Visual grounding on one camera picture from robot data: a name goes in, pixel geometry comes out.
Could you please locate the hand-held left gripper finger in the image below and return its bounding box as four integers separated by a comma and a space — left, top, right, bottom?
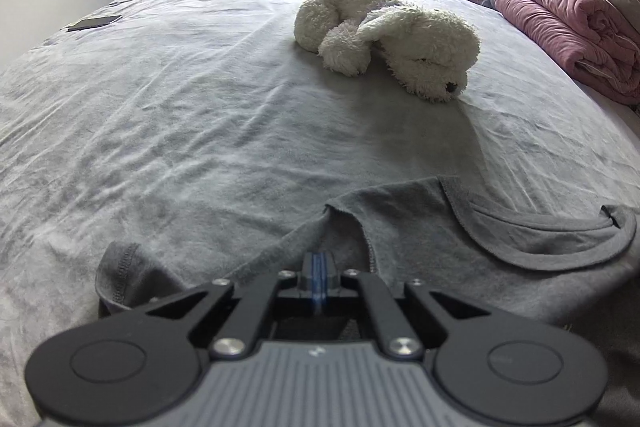
132, 252, 317, 360
316, 252, 496, 360

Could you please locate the grey shirt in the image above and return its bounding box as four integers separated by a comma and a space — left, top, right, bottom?
95, 176, 640, 358

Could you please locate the white plush dog toy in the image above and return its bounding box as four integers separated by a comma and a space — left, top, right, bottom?
292, 0, 482, 104

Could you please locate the black phone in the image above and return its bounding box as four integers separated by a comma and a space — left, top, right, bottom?
66, 14, 123, 32

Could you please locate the pink folded quilt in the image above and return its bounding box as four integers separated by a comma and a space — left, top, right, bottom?
492, 0, 640, 106

